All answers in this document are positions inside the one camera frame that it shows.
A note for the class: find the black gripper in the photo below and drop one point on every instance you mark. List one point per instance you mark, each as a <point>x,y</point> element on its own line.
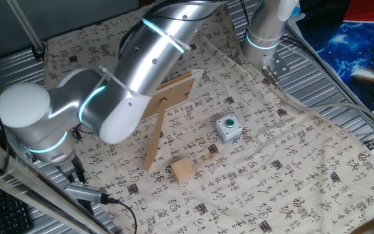
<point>70,169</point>

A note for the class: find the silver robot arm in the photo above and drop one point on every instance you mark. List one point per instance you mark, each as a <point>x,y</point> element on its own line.
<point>141,65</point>

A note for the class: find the black keyboard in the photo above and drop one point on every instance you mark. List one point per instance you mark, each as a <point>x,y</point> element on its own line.
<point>6,214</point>

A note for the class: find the small wooden block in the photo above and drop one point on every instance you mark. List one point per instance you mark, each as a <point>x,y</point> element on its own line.
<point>183,172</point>

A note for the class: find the grey box with green button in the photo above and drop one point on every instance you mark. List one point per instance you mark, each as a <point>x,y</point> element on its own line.
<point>227,133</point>

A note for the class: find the grey metal pole with clamp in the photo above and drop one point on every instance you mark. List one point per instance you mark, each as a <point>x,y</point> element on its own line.
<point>24,22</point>

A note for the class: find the beige calligraphy print cloth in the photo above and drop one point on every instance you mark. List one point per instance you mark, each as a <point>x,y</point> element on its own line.
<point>271,182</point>

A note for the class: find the blue galaxy print cloth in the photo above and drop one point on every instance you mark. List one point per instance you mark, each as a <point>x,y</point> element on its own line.
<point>352,48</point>

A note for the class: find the red sheet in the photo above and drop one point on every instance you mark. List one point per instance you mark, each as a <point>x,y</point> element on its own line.
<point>369,9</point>

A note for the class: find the grey depth camera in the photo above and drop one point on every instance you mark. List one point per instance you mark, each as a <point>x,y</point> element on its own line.
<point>86,193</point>

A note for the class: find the aluminium frame beam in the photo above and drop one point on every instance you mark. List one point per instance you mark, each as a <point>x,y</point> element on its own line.
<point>11,175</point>

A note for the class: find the wooden picture frame with stand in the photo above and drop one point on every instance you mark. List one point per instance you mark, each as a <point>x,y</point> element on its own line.
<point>174,94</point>

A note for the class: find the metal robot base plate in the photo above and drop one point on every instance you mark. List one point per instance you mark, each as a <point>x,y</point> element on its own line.
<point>279,66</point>

